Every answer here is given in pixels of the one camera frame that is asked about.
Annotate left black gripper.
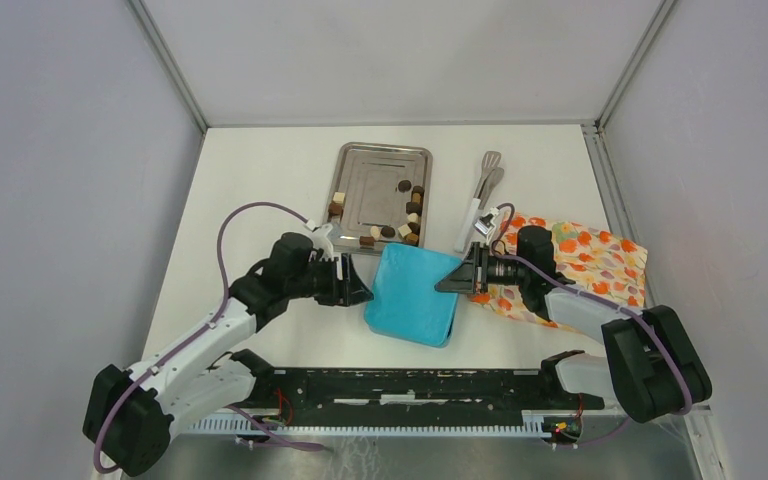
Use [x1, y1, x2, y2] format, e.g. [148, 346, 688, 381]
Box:
[286, 252, 374, 306]

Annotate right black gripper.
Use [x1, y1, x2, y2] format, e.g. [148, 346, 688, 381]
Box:
[435, 241, 529, 296]

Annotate teal box lid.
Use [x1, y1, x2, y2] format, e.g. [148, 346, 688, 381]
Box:
[364, 244, 460, 348]

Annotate metal serving tongs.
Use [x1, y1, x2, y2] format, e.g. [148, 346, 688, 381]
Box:
[453, 150, 505, 253]

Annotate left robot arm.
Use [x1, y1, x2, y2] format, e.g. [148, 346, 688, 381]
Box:
[82, 232, 374, 476]

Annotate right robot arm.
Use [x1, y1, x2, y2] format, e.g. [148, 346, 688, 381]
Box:
[435, 226, 713, 423]

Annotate pile of assorted chocolates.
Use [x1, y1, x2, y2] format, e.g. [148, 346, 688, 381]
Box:
[325, 171, 424, 254]

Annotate silver metal tray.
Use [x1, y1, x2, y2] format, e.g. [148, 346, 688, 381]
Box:
[324, 142, 433, 255]

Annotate floral cloth bag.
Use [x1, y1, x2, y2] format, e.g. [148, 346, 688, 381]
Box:
[495, 208, 648, 307]

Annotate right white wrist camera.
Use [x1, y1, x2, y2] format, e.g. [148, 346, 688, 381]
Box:
[473, 207, 500, 242]

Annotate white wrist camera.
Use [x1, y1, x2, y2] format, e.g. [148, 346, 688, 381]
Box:
[305, 220, 341, 260]
[473, 207, 500, 242]

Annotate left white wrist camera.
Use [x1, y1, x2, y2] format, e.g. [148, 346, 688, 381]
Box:
[305, 220, 341, 260]

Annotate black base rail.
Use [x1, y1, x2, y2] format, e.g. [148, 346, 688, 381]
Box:
[237, 368, 605, 428]

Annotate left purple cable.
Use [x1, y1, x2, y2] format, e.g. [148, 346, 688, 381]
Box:
[92, 201, 330, 475]

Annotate purple cable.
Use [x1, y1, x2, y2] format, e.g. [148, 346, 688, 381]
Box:
[489, 202, 695, 452]
[92, 201, 330, 475]

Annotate white slotted cable duct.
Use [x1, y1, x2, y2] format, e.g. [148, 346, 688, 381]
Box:
[181, 409, 558, 440]

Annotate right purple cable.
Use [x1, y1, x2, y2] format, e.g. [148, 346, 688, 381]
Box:
[489, 202, 695, 452]

